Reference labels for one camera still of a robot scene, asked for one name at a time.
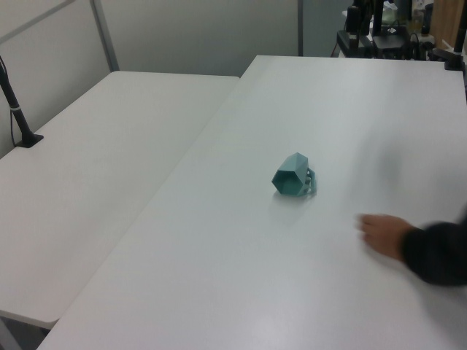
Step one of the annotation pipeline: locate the black equipment box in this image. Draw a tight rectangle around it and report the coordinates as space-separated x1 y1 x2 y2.
336 29 373 58

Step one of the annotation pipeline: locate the black pole stand with base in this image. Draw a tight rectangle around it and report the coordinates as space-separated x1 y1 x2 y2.
0 55 45 149

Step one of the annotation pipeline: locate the teal hexagonal cup with handle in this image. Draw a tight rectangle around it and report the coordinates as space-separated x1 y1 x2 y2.
271 152 317 198

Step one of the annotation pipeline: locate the thin black cable on pole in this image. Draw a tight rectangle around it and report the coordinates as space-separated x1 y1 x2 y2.
0 56 19 147

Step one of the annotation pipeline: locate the white side table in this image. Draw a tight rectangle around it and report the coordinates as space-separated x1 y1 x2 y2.
0 70 242 329

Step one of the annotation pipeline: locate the black clamped pole mount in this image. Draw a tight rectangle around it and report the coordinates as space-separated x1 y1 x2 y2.
428 21 467 72

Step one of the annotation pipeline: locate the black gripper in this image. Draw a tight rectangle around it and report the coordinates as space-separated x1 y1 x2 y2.
345 4 361 49

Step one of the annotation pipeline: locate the brown wooden board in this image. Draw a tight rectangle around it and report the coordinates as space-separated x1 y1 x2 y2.
430 0 467 42

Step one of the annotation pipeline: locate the dark sleeved forearm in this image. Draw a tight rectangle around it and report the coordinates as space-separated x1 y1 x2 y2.
401 210 467 287

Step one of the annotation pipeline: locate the black monitor stand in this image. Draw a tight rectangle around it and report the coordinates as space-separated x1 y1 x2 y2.
371 0 409 51

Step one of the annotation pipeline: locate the person's bare hand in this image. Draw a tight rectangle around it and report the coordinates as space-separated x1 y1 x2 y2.
356 213 414 260

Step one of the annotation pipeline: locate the grey partition post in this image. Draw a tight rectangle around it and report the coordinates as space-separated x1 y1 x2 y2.
296 0 306 58
89 0 121 72

